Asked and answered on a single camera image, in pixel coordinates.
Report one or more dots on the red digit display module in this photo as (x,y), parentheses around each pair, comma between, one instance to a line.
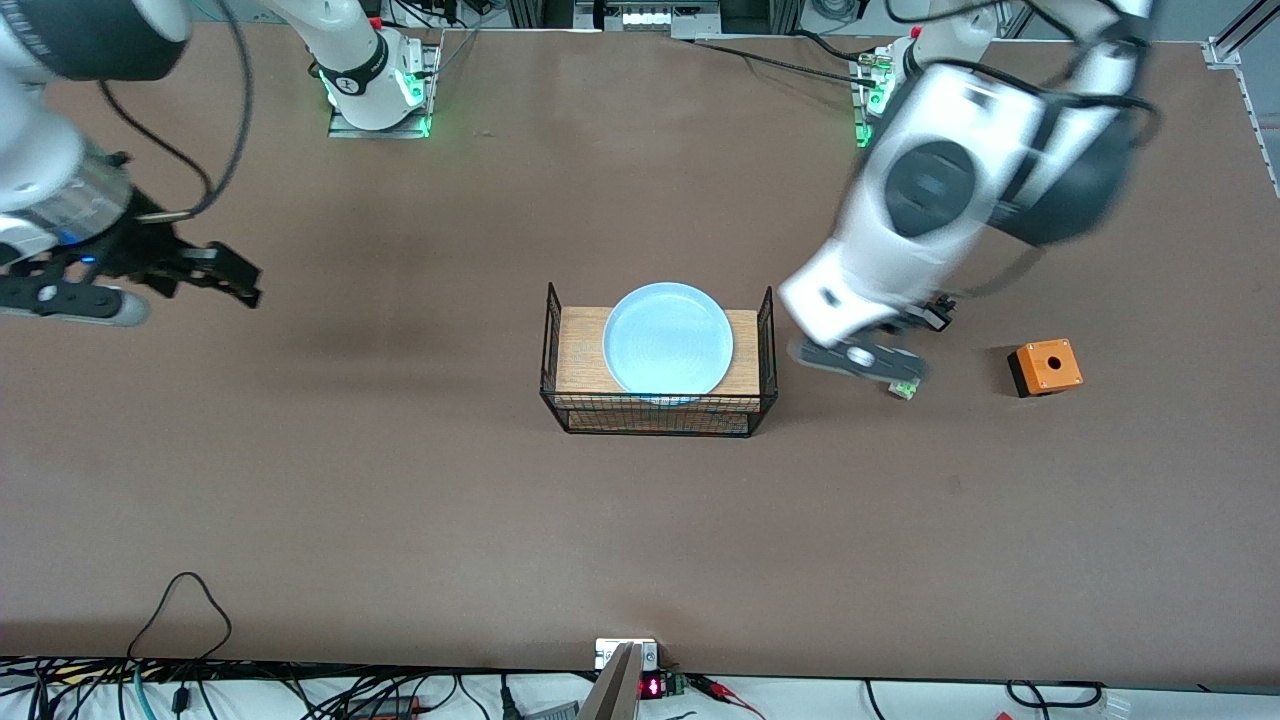
(651,688)

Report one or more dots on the green push button switch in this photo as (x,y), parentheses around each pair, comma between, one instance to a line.
(903,392)

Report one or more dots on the grey camera mount pole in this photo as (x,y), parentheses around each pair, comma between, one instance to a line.
(612,695)

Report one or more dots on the small metal mounting bracket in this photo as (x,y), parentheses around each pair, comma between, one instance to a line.
(605,655)

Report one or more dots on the aluminium frame rail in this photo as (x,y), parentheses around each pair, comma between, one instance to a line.
(1225,50)

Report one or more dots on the light blue round plate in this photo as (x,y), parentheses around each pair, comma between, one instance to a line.
(665,340)

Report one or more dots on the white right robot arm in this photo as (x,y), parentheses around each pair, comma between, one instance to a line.
(350,60)

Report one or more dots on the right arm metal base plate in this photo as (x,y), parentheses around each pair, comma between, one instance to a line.
(345,128)

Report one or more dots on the wooden shelf board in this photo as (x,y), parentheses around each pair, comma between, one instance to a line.
(580,350)

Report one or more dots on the dark aluminium equipment rack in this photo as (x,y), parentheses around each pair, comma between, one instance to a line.
(650,18)

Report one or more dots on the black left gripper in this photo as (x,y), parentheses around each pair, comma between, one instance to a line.
(921,313)

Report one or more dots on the black power adapter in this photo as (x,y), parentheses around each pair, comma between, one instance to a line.
(385,706)

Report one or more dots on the black white-faced push button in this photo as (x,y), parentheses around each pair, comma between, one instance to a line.
(938,319)

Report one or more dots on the orange button enclosure box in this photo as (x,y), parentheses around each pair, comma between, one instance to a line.
(1048,367)

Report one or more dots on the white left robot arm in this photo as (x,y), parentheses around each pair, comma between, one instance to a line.
(880,270)

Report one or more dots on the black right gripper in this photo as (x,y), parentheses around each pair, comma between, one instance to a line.
(138,251)

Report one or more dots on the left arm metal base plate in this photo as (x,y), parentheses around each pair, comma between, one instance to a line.
(862,110)

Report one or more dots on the red clip test leads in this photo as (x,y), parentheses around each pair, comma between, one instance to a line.
(715,688)

